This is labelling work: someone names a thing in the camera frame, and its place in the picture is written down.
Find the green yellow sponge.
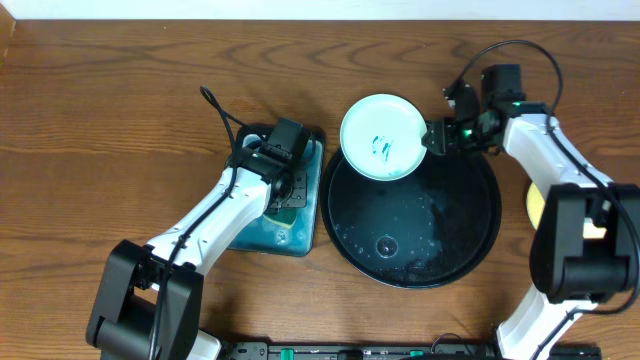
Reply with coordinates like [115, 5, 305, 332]
[263, 209, 297, 229]

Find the yellow plate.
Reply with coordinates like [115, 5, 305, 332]
[525, 183, 606, 240]

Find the light blue plate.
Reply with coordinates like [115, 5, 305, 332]
[340, 94, 427, 181]

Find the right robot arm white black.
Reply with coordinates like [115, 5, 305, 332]
[422, 102, 639, 359]

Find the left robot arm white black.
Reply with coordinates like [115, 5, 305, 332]
[85, 168, 310, 359]

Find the rectangular tray with soapy water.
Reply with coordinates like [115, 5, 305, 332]
[229, 129, 325, 257]

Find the round black tray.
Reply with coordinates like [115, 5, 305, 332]
[320, 137, 502, 289]

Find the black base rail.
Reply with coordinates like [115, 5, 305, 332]
[219, 339, 601, 360]

